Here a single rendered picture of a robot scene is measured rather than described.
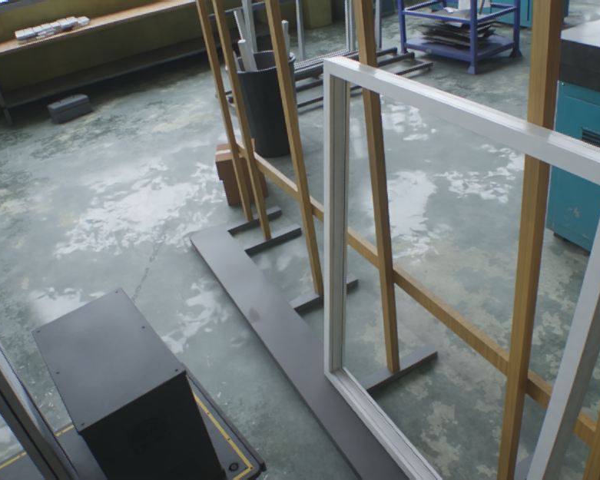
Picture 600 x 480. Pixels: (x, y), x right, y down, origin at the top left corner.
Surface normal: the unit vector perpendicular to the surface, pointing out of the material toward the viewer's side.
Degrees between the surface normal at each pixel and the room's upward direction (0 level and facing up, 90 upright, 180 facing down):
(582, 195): 90
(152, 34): 90
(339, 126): 90
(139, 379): 0
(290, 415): 0
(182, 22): 90
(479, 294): 0
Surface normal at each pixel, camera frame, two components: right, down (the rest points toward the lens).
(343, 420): -0.15, -0.84
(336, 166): 0.47, 0.41
